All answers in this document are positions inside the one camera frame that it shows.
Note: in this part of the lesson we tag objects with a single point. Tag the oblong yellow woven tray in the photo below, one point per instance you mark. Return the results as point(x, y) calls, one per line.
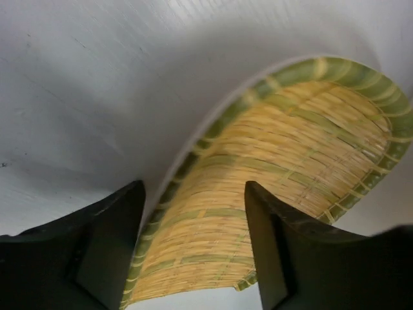
point(319, 134)

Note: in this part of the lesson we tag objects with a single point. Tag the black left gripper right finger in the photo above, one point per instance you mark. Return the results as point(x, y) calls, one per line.
point(303, 263)

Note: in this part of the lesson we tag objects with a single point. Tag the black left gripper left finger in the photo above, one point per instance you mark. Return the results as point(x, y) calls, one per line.
point(79, 261)

